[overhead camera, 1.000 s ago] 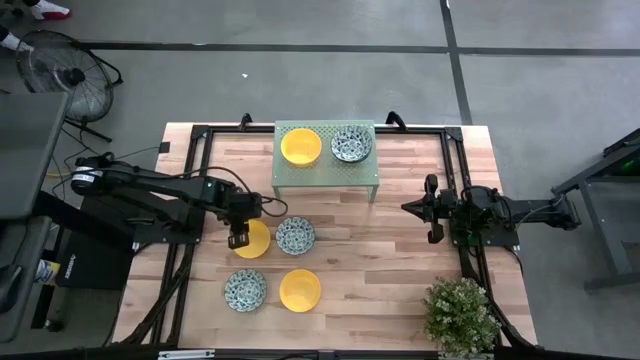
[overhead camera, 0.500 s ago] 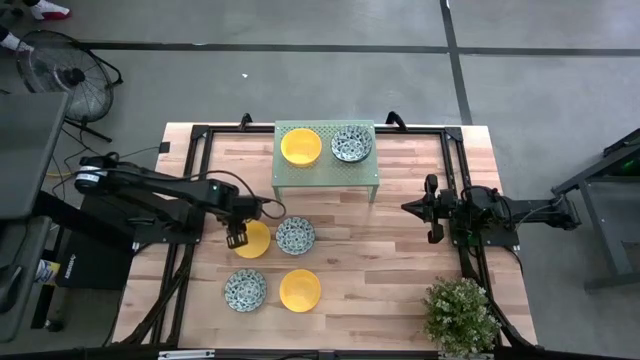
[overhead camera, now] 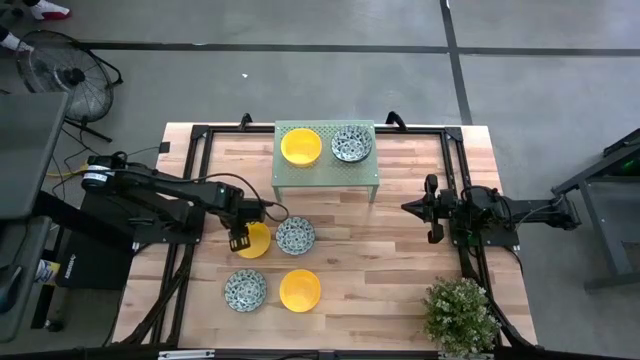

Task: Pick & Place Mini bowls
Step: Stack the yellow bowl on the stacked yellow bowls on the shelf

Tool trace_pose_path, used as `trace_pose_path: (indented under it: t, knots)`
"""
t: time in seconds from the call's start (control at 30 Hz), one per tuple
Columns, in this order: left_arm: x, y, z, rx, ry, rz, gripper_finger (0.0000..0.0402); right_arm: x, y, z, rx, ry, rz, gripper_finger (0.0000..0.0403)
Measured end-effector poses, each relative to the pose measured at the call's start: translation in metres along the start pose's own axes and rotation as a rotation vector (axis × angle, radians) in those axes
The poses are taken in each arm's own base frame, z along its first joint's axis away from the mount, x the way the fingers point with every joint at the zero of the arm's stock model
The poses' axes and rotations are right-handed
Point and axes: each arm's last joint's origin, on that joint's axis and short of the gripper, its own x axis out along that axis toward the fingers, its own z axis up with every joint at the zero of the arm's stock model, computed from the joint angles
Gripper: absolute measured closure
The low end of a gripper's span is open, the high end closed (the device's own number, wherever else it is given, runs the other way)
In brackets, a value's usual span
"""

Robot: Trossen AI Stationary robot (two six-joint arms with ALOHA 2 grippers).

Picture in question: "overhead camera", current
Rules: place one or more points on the black aluminium table frame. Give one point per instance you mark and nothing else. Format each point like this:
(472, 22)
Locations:
(425, 130)

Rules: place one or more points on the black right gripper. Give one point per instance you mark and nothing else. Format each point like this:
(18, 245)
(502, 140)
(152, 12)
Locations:
(442, 207)

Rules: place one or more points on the yellow plastic mini bowl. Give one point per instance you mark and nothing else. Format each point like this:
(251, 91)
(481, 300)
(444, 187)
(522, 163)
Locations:
(300, 290)
(300, 147)
(260, 242)

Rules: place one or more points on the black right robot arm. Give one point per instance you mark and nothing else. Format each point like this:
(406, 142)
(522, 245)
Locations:
(487, 207)

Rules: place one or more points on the grey desk top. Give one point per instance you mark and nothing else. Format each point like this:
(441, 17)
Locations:
(30, 240)
(30, 150)

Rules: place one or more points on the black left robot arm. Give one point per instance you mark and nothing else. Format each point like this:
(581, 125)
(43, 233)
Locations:
(165, 187)

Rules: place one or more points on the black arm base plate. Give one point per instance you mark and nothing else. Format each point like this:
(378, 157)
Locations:
(495, 239)
(170, 236)

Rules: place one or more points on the small black power adapter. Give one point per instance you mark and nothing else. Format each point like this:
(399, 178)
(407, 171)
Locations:
(164, 147)

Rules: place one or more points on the person's white red shoe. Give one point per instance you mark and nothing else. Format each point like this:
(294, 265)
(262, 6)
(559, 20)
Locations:
(50, 11)

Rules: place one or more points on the silver metal bracket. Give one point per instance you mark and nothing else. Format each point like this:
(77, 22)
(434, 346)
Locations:
(185, 354)

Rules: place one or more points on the grey metal stand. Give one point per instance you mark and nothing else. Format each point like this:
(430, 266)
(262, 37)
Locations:
(602, 227)

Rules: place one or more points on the blue white yellow can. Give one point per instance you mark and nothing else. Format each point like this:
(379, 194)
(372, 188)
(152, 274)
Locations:
(46, 271)

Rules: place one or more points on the green perforated metal shelf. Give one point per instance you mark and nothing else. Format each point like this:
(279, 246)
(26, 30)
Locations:
(325, 175)

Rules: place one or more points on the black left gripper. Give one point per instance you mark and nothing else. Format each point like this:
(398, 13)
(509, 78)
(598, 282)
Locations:
(245, 215)

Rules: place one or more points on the black equipment box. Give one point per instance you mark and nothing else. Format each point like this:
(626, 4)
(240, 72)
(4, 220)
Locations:
(100, 265)

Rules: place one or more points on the black table clamp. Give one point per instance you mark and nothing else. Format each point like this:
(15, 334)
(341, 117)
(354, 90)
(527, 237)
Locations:
(397, 120)
(245, 121)

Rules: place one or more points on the bushy artificial green plant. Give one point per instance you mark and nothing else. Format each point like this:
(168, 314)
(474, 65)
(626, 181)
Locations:
(460, 317)

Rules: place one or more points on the black floor fan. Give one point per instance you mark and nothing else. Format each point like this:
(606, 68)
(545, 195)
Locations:
(75, 77)

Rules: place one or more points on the green bowl with patterned inside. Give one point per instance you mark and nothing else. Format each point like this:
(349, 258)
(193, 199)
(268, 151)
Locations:
(295, 235)
(351, 143)
(245, 290)

